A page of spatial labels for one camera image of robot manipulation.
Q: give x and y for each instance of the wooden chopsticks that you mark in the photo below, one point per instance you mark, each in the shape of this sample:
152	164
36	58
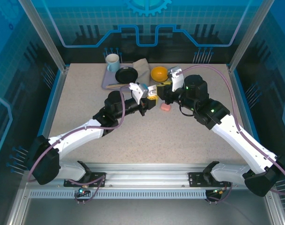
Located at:
116	86

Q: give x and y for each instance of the lavender plastic tray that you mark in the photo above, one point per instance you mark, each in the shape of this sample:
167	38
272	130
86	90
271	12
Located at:
109	78

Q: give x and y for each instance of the black round plate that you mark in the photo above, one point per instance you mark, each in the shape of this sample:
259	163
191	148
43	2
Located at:
126	75

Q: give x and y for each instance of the grey folded cloth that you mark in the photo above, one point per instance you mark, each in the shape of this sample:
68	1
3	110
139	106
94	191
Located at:
142	70

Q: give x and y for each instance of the aluminium table side rail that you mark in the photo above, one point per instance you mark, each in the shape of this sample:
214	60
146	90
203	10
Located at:
50	110
241	93

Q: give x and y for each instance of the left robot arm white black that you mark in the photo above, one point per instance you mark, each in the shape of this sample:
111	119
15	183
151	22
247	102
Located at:
74	138

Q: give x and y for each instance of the grey metal shelf panel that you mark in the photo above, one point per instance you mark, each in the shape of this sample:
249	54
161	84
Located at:
142	211

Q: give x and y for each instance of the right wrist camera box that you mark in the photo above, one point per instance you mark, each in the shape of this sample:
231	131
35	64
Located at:
175	78

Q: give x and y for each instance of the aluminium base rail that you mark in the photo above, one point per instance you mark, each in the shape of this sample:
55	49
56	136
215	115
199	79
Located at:
144	174

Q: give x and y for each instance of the light blue mug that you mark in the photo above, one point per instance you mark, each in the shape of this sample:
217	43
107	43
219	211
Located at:
113	62

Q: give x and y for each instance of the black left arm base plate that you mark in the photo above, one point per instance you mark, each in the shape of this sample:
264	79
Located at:
97	179

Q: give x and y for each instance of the yellow bowl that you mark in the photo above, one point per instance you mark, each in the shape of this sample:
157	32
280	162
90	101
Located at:
158	73

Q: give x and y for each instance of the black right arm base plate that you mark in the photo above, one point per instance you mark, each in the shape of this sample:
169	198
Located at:
196	180

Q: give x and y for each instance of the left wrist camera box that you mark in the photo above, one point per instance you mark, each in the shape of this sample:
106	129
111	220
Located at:
138	92

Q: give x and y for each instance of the aluminium frame post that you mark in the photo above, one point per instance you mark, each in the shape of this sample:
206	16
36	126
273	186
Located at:
46	37
248	35

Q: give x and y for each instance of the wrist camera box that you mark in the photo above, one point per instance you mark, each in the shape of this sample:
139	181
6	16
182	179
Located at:
175	78
138	92

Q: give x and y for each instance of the small connector with green light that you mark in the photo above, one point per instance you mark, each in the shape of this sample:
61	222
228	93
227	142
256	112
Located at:
82	190
217	191

